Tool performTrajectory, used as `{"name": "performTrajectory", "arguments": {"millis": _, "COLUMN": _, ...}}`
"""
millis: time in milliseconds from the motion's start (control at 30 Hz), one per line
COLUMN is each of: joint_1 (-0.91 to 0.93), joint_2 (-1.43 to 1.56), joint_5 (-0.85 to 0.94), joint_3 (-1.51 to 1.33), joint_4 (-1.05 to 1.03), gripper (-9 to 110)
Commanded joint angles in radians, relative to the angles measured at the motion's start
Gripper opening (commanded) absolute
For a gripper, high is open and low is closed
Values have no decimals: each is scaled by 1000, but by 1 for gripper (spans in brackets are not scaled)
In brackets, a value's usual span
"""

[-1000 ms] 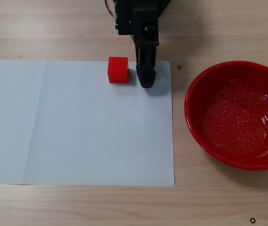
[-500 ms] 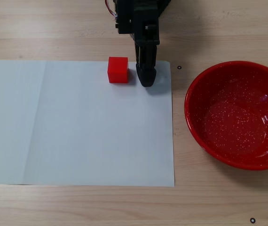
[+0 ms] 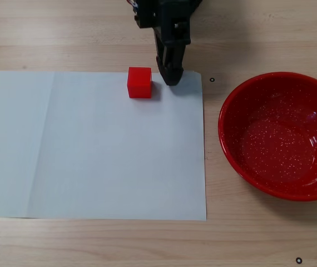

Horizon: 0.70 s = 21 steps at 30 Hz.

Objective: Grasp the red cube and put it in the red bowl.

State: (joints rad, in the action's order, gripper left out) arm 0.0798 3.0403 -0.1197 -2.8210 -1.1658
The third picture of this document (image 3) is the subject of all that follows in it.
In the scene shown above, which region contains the red speckled bowl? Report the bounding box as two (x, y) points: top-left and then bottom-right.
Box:
(217, 71), (317, 202)

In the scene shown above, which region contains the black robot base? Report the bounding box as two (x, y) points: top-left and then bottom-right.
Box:
(190, 0), (204, 14)

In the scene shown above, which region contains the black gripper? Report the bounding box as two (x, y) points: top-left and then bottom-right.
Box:
(134, 0), (192, 86)

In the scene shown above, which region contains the red cube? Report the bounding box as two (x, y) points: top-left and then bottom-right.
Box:
(127, 67), (152, 99)

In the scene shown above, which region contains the white paper sheet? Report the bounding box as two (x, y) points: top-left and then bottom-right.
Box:
(0, 71), (208, 222)

